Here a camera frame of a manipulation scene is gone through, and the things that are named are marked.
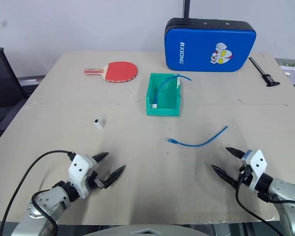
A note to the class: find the red table tennis paddle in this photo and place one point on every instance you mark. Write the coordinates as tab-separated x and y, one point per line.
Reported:
120	72

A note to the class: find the black digital caliper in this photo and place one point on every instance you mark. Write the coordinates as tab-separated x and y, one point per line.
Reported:
265	75

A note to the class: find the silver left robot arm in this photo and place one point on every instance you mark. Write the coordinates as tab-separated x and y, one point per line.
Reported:
51	199

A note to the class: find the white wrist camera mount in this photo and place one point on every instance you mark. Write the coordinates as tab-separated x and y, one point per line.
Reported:
79	169
256	163

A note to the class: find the black mesh chair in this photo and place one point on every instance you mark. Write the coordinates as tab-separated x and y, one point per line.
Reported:
5	81

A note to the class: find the black vertical pole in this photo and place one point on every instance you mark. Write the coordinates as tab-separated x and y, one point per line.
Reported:
186	8

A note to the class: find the grey robot torso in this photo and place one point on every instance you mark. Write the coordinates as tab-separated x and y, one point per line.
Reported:
150	230

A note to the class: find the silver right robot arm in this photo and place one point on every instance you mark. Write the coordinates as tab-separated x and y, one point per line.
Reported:
285	190

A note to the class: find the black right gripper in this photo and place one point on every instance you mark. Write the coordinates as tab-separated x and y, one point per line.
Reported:
245	175

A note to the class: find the small white cube adapter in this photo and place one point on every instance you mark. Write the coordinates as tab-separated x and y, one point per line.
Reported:
99	122

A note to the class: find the blue RXIONG kick pad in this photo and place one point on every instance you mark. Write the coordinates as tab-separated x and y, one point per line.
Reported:
206	46

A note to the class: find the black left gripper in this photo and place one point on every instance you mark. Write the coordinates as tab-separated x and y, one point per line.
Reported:
94	180

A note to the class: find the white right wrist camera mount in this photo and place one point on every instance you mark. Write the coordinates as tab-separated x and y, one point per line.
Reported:
256	163

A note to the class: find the green plastic bin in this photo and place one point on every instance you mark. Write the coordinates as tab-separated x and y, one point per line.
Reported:
166	102

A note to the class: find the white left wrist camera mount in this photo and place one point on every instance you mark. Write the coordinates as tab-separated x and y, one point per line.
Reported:
79	169

